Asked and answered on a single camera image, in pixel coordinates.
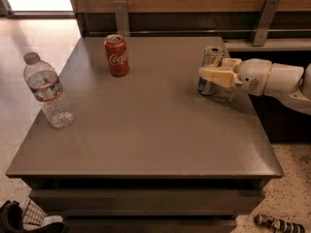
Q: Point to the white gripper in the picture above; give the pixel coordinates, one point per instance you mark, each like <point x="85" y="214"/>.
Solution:
<point x="254" y="76"/>

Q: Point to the silver blue redbull can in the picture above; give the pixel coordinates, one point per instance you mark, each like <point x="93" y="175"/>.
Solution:
<point x="211" y="58"/>

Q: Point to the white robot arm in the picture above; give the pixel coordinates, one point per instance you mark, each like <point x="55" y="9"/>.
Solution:
<point x="289" y="84"/>

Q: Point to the red coca cola can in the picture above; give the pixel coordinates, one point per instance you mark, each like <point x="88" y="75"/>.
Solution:
<point x="116" y="52"/>

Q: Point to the clear plastic water bottle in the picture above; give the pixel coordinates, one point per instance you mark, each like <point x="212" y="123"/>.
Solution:
<point x="45" y="85"/>

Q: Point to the grey drawer cabinet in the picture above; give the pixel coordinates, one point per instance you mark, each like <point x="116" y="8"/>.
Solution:
<point x="147" y="153"/>

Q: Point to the black white striped cylinder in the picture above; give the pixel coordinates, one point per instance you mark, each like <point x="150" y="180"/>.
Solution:
<point x="279" y="224"/>

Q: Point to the right metal wall bracket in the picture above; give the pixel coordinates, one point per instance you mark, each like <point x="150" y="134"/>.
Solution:
<point x="266" y="16"/>

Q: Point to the metal wall bracket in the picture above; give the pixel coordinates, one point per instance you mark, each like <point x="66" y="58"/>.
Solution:
<point x="266" y="16"/>
<point x="121" y="16"/>

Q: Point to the left metal wall bracket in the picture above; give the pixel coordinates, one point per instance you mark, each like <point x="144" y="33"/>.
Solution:
<point x="121" y="16"/>

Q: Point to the horizontal metal rail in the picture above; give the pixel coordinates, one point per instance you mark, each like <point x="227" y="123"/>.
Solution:
<point x="227" y="34"/>

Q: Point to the black wire mesh basket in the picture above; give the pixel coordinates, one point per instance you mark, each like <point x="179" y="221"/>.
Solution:
<point x="32" y="214"/>

